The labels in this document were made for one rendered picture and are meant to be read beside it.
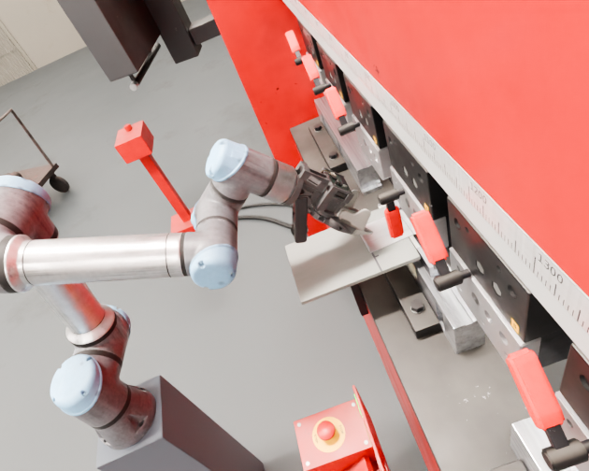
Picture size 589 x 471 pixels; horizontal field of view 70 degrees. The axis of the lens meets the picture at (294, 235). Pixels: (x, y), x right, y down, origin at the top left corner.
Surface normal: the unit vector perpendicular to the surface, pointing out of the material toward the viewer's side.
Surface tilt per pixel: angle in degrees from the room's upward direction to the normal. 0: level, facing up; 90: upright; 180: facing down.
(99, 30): 90
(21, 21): 90
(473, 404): 0
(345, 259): 0
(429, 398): 0
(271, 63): 90
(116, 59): 90
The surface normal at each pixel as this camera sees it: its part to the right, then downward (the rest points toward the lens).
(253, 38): 0.21, 0.64
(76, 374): -0.30, -0.58
